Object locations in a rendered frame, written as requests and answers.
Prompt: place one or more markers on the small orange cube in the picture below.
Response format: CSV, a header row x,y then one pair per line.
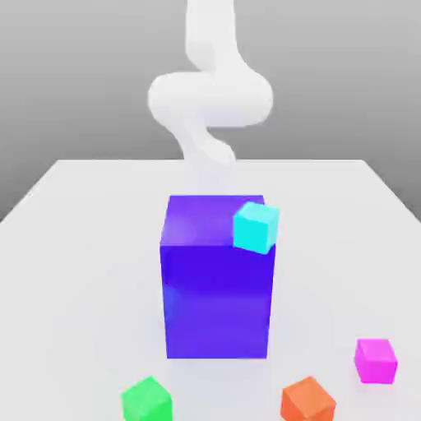
x,y
307,399

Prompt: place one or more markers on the small green cube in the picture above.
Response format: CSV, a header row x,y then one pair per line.
x,y
146,399

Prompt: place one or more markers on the large purple box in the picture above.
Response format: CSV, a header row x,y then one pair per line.
x,y
217,296

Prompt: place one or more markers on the small cyan cube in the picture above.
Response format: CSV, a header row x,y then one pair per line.
x,y
255,228

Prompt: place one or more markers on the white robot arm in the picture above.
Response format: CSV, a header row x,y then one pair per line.
x,y
210,98

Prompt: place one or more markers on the small magenta cube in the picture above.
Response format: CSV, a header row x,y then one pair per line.
x,y
376,361

